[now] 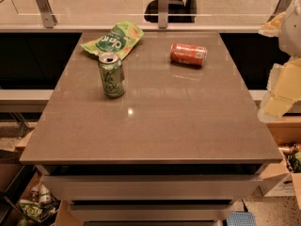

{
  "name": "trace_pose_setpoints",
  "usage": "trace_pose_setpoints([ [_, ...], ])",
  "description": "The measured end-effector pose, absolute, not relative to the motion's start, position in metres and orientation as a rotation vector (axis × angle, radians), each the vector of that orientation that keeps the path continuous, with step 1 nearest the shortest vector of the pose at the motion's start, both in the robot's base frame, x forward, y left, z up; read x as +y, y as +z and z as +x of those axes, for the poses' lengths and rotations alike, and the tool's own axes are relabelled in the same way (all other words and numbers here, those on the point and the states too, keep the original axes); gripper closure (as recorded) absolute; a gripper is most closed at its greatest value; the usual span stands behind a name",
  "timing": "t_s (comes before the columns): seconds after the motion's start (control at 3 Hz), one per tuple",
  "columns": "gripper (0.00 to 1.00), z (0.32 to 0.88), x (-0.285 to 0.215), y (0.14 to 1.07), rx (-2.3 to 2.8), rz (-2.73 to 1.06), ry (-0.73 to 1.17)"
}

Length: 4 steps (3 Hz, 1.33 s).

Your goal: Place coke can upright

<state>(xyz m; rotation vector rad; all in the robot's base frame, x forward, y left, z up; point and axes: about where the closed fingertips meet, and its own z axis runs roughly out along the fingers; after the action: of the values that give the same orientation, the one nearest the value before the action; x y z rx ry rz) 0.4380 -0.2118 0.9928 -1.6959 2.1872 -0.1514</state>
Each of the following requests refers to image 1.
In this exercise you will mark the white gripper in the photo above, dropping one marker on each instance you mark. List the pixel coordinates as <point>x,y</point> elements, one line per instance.
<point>292,33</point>

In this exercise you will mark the red coke can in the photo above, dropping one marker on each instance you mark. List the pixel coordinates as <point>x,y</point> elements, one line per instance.
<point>188,54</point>

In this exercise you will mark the green LaCroix can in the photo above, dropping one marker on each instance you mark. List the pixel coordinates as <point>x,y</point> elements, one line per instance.
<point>112,75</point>

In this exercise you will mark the black office chair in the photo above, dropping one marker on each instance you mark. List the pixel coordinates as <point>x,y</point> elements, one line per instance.
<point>182,11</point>

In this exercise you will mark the cardboard box with items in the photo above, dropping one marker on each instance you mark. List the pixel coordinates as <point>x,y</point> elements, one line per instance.
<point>283,179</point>

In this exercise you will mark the green chip bag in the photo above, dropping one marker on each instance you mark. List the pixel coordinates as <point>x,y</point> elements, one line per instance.
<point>121,39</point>

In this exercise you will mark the blue perforated pad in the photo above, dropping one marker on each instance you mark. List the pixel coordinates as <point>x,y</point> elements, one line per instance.
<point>241,219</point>

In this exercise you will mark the glass railing panel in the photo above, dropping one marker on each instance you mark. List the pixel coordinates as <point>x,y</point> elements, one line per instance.
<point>138,0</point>

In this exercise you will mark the lower cabinet drawer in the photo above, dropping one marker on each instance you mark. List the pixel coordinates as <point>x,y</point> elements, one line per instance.
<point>169,212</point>

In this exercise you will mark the cabinet drawer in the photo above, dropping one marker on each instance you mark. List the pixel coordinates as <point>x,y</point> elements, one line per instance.
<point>151,187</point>
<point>169,212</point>

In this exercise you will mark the upper cabinet drawer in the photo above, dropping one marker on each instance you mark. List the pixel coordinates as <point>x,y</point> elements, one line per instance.
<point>151,187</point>

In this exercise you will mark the cans in left bin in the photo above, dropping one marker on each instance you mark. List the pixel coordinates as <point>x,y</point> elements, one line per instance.
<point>41,195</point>

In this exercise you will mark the right metal railing bracket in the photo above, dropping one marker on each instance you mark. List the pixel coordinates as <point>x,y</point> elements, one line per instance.
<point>282,5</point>

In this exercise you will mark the metal railing bracket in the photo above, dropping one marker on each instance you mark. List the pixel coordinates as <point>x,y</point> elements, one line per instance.
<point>162,14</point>
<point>282,5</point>
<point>48,18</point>

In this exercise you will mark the middle metal railing bracket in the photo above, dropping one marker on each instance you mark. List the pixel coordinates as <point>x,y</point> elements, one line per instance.
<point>162,14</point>

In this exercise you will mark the left metal railing bracket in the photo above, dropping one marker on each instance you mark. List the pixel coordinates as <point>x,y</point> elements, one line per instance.
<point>48,18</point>

